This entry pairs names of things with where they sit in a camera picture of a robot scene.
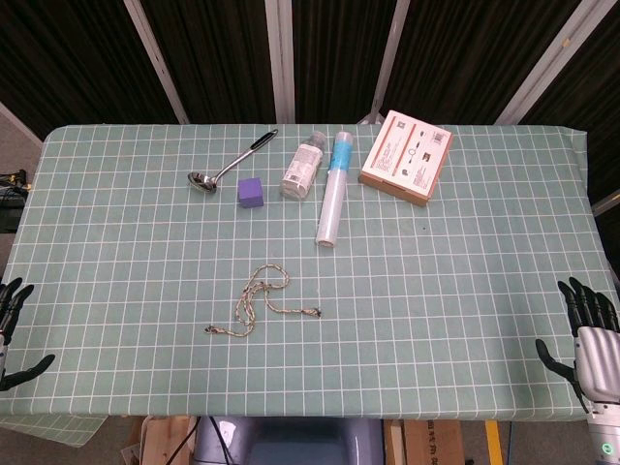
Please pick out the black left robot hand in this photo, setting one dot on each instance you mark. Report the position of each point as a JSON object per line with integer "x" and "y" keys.
{"x": 13, "y": 300}

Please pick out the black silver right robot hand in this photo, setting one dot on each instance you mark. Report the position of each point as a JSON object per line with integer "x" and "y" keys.
{"x": 598, "y": 358}

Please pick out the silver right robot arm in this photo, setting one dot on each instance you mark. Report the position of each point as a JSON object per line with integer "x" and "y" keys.
{"x": 605, "y": 436}

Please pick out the green checked tablecloth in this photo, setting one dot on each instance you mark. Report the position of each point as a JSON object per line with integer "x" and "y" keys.
{"x": 436, "y": 315}

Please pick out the brown cardboard carton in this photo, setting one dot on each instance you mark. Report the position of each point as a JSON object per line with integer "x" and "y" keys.
{"x": 433, "y": 443}

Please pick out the light wooden board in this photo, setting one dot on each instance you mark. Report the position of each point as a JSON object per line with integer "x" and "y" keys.
{"x": 160, "y": 441}

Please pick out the narrow wooden slat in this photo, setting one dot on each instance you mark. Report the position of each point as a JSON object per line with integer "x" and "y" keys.
{"x": 393, "y": 443}

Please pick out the purple foam cube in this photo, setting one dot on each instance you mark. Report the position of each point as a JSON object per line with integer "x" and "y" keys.
{"x": 251, "y": 193}

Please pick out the cardboard box white label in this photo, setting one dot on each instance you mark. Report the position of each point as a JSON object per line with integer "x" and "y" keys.
{"x": 404, "y": 152}

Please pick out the grey blue robot torso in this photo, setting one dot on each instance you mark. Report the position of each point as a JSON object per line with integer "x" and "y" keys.
{"x": 315, "y": 443}

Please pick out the plastic wrap roll blue label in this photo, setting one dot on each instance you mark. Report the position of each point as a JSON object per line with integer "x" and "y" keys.
{"x": 334, "y": 194}

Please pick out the clear plastic bottle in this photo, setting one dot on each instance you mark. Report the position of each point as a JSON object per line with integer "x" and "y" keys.
{"x": 300, "y": 167}

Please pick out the black pleated curtain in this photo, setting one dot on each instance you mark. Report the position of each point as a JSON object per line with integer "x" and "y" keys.
{"x": 218, "y": 58}

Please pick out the white aluminium frame bar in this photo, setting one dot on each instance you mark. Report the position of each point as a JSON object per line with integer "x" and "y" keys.
{"x": 608, "y": 202}

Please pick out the white aluminium frame post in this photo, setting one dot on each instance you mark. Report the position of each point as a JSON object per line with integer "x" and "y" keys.
{"x": 390, "y": 53}
{"x": 155, "y": 53}
{"x": 552, "y": 53}
{"x": 281, "y": 58}

